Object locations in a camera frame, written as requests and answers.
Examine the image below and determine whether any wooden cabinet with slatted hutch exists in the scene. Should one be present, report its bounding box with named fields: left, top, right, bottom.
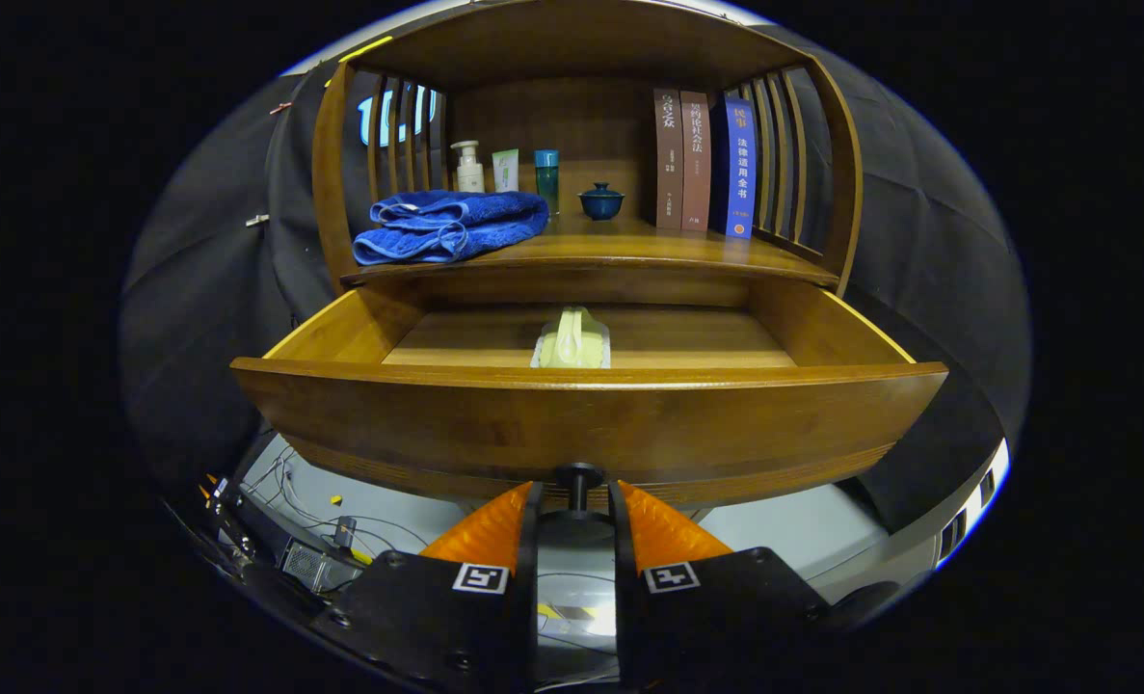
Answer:
left=311, top=0, right=864, bottom=295

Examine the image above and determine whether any white pump bottle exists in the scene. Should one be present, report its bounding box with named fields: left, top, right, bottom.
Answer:
left=450, top=141, right=486, bottom=194

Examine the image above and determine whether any teal bottle with blue cap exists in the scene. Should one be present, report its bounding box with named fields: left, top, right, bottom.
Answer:
left=534, top=149, right=561, bottom=215

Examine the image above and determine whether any tangle of floor cables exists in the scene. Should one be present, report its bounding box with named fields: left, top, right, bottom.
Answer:
left=203, top=441, right=430, bottom=579

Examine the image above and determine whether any dark blue lidded bowl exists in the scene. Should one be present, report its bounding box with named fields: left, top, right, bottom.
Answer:
left=577, top=182, right=625, bottom=222

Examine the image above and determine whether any dark brown book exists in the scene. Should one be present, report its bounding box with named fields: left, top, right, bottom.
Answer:
left=652, top=89, right=685, bottom=230

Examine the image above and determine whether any reddish brown book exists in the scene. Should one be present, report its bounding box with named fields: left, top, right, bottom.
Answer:
left=679, top=91, right=714, bottom=232

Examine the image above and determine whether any wooden countertop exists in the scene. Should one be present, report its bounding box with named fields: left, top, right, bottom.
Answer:
left=340, top=212, right=840, bottom=288

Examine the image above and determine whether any wooden drawer with black knob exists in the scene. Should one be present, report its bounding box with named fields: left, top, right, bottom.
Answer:
left=230, top=278, right=949, bottom=514

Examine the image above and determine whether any blue book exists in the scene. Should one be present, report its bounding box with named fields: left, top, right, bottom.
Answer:
left=712, top=96, right=758, bottom=239

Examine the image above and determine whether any silver electronics box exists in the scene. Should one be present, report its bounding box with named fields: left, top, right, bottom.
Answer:
left=280, top=537, right=341, bottom=593

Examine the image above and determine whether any folded blue towel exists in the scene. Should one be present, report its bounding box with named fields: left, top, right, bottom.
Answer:
left=353, top=190, right=551, bottom=266

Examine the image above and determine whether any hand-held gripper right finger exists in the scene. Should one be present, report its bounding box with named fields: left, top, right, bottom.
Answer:
left=609, top=479, right=835, bottom=693

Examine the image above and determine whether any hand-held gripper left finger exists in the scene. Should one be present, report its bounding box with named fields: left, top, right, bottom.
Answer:
left=309, top=480, right=543, bottom=694

